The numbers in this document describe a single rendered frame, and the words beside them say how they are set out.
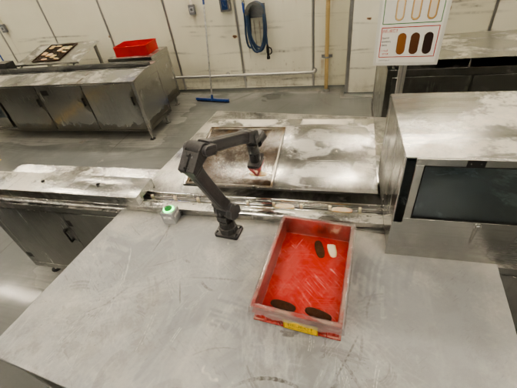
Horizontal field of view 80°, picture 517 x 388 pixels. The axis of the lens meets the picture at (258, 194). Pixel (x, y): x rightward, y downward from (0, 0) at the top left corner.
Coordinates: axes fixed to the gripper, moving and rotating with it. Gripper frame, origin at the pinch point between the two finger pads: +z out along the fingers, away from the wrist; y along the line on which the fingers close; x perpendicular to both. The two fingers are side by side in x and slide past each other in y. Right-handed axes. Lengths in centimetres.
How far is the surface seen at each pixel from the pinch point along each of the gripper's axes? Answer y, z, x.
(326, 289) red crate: 57, 3, 43
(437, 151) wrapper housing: 23, -40, 73
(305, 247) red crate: 37.8, 6.5, 31.1
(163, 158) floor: -124, 118, -171
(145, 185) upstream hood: 16, 2, -62
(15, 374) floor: 114, 81, -140
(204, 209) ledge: 24.8, 5.5, -23.3
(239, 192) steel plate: 5.0, 12.6, -11.3
